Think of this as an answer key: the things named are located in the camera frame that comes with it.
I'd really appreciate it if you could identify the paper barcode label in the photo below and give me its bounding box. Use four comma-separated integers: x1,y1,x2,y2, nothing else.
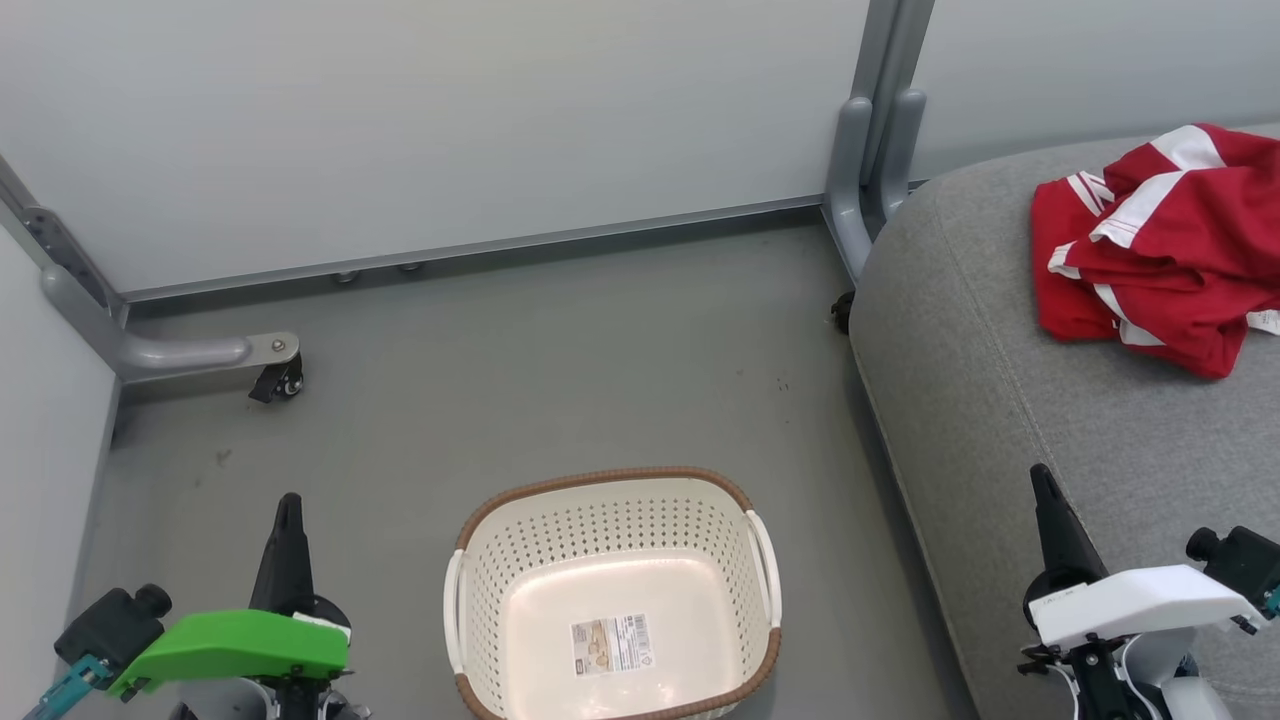
570,613,654,678

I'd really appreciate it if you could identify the curved grey partition leg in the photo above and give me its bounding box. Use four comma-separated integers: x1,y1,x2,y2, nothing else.
0,155,302,387

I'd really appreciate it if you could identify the red white striped garment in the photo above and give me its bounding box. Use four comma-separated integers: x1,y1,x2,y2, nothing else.
1030,123,1280,380

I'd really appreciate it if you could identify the grey partition post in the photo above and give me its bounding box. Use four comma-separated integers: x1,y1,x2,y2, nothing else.
822,0,938,288

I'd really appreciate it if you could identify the cream perforated laundry basket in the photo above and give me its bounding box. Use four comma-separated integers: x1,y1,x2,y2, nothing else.
443,466,784,720

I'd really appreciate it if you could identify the grey partition bottom rail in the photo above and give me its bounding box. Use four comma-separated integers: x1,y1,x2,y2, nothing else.
118,193,833,303

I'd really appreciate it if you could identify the grey fabric sofa seat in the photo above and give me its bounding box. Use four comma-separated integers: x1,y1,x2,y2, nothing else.
847,122,1280,720

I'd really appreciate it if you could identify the teal left camera connector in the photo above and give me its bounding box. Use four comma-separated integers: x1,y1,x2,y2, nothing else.
22,652,114,720

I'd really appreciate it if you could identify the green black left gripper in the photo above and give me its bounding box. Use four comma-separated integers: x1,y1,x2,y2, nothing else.
107,492,353,702

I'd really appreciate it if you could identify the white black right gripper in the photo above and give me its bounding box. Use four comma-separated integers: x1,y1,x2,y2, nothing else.
1027,463,1267,652

